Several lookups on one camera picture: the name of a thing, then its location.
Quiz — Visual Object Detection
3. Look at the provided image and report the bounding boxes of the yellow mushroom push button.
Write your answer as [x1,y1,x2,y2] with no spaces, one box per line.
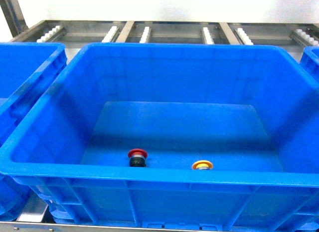
[191,160,213,170]

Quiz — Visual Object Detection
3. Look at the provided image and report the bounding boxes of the blue storage crate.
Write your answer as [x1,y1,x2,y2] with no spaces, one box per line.
[0,42,67,221]
[300,46,319,82]
[0,42,319,232]

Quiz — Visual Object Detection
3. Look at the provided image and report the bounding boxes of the blue right storage crate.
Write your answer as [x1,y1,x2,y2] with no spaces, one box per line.
[300,46,319,82]

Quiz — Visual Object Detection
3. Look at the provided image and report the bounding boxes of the red mushroom push button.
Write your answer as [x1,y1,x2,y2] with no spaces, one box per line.
[128,148,148,168]

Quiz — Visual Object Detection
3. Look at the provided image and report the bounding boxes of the metal roller rack shelf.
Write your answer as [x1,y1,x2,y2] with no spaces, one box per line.
[0,0,319,232]

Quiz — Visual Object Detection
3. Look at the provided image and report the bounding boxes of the blue left storage crate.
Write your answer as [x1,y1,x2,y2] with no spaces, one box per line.
[0,42,67,221]

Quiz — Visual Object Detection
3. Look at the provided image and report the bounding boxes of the blue centre storage crate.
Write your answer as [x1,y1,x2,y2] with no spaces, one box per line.
[0,42,319,232]

